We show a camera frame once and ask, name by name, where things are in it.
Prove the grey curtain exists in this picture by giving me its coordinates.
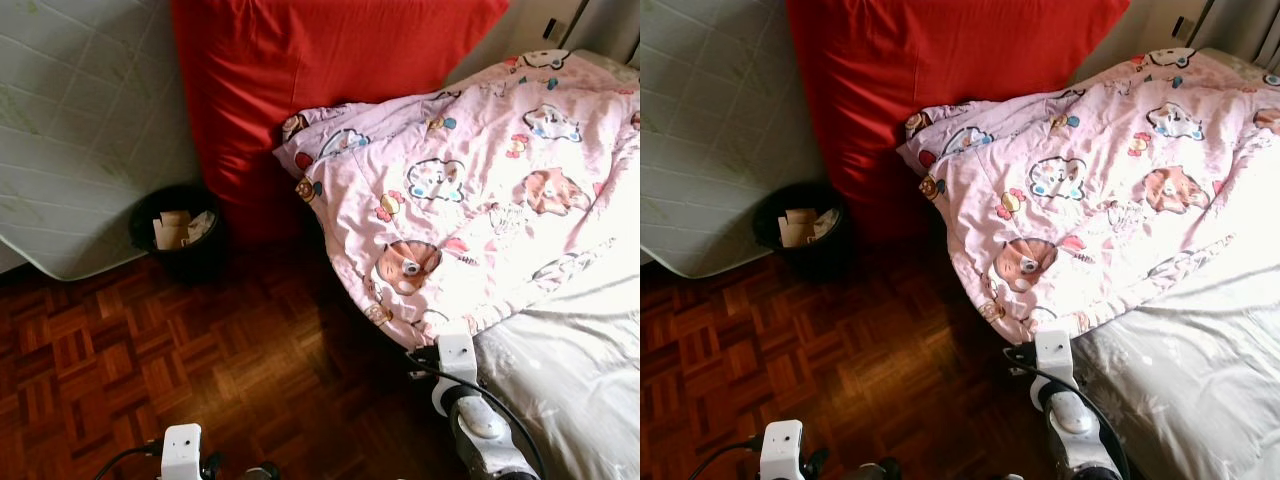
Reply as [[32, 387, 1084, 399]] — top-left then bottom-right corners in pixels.
[[1215, 0, 1280, 61], [590, 0, 641, 63]]

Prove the white quilted mattress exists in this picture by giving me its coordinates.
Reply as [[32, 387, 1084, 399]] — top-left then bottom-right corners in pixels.
[[0, 0, 206, 281], [640, 0, 826, 279]]

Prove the beige floral bed sheet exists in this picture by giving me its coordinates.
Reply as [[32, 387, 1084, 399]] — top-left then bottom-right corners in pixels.
[[1075, 265, 1280, 480], [470, 270, 641, 480]]

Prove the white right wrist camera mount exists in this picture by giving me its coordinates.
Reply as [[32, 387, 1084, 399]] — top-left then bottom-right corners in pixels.
[[432, 332, 479, 416], [1030, 328, 1076, 411]]

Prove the pink cartoon print blanket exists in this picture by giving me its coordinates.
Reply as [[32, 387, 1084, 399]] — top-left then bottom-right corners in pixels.
[[272, 48, 641, 351], [897, 46, 1280, 346]]

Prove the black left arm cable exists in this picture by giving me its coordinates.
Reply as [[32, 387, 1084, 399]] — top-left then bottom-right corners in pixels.
[[690, 438, 763, 480], [95, 440, 163, 480]]

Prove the black round trash bin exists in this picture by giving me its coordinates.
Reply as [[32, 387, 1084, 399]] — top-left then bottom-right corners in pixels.
[[128, 184, 229, 281], [752, 182, 851, 279]]

